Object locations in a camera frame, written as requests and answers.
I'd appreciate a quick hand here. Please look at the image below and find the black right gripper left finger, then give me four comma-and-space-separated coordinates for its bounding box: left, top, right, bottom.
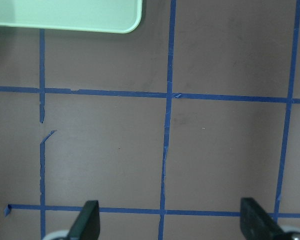
67, 200, 101, 240

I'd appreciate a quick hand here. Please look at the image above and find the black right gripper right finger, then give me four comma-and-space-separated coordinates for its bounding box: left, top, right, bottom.
240, 197, 286, 240

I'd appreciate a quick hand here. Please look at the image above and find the light green plastic tray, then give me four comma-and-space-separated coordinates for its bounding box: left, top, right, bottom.
0, 0, 143, 34

